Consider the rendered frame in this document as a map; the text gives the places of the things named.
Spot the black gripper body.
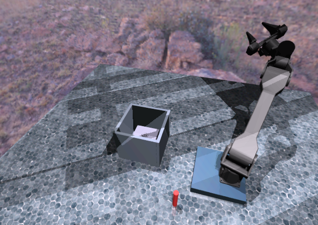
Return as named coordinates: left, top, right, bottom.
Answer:
left=246, top=24, right=288, bottom=56

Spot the dark red peg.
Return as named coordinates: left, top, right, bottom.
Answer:
left=173, top=191, right=178, bottom=207

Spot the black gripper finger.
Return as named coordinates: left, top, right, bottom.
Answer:
left=246, top=31, right=256, bottom=45
left=262, top=22, right=280, bottom=35

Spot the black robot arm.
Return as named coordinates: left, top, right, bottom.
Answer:
left=219, top=41, right=295, bottom=188

